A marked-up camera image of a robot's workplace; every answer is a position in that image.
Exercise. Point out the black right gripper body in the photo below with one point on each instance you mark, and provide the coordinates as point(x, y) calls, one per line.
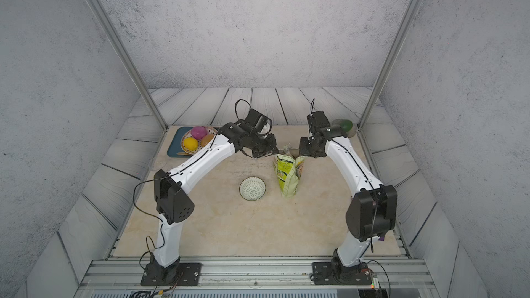
point(308, 147)

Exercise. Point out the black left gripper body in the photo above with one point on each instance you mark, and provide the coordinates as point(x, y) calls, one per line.
point(262, 146)

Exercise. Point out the green oats bag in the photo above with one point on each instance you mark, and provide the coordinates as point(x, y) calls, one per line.
point(288, 171)

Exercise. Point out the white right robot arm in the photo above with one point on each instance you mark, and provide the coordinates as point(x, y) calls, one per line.
point(373, 207)

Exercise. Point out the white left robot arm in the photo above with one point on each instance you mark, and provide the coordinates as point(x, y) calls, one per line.
point(172, 189)

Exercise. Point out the green avocado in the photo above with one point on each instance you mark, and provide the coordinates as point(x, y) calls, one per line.
point(346, 125)

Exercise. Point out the small grey dish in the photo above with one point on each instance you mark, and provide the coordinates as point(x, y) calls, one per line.
point(350, 134)

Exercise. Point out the patterned fruit plate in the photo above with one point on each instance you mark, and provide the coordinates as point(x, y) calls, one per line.
point(211, 130)

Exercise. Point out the brown potato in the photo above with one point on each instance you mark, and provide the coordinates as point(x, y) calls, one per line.
point(206, 140)

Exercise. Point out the purple onion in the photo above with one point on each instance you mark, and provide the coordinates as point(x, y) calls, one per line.
point(199, 132)

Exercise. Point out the yellow lemon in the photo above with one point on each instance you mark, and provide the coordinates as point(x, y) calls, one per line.
point(190, 145)

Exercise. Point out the teal serving tray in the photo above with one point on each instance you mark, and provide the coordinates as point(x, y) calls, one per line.
point(176, 143)

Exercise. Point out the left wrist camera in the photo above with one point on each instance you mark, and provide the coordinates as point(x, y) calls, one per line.
point(259, 123)

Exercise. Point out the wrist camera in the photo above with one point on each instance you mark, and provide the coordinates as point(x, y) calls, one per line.
point(317, 121)
point(259, 123)

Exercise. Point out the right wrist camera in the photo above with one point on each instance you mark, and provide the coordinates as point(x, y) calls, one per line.
point(317, 121)

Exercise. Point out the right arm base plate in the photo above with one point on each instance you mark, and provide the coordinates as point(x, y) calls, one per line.
point(336, 273)

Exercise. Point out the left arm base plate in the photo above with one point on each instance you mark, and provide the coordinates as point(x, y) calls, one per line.
point(177, 274)

